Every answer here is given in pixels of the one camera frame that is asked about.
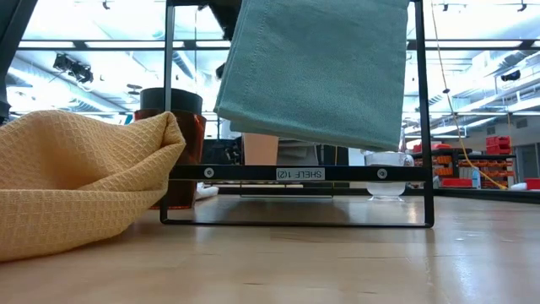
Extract yellow waffle towel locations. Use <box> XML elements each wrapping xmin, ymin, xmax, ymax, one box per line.
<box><xmin>0</xmin><ymin>109</ymin><xmax>186</xmax><ymax>263</ymax></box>

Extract black plastic tumbler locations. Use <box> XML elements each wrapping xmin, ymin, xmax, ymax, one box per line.
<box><xmin>139</xmin><ymin>87</ymin><xmax>204</xmax><ymax>116</ymax></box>

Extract peach plastic cup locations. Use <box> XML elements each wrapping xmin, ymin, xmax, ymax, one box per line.
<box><xmin>242</xmin><ymin>133</ymin><xmax>280</xmax><ymax>166</ymax></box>

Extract black metal table frame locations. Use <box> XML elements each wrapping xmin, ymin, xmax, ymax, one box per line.
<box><xmin>219</xmin><ymin>185</ymin><xmax>540</xmax><ymax>204</ymax></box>

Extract white plaid dish towel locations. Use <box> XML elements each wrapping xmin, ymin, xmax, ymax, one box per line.
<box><xmin>195</xmin><ymin>182</ymin><xmax>220</xmax><ymax>202</ymax></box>

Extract orange translucent tumbler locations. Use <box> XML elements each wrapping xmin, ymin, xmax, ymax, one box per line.
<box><xmin>133</xmin><ymin>108</ymin><xmax>208</xmax><ymax>210</ymax></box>

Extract red storage bins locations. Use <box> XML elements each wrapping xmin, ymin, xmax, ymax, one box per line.
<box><xmin>484</xmin><ymin>134</ymin><xmax>512</xmax><ymax>155</ymax></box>

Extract hanging yellow cable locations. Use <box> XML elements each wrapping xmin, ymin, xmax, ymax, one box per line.
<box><xmin>429</xmin><ymin>0</ymin><xmax>510</xmax><ymax>190</ymax></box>

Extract light blue folded cloth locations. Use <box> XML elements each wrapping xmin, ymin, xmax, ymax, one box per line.
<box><xmin>213</xmin><ymin>0</ymin><xmax>410</xmax><ymax>152</ymax></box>

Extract clear glass cup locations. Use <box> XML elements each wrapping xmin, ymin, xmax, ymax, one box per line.
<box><xmin>364</xmin><ymin>150</ymin><xmax>415</xmax><ymax>202</ymax></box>

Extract rack with orange bins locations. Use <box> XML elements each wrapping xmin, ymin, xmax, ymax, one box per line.
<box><xmin>415</xmin><ymin>143</ymin><xmax>518</xmax><ymax>190</ymax></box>

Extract grey folded cloth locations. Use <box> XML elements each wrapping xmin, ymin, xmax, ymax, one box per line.
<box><xmin>276</xmin><ymin>140</ymin><xmax>320</xmax><ymax>166</ymax></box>

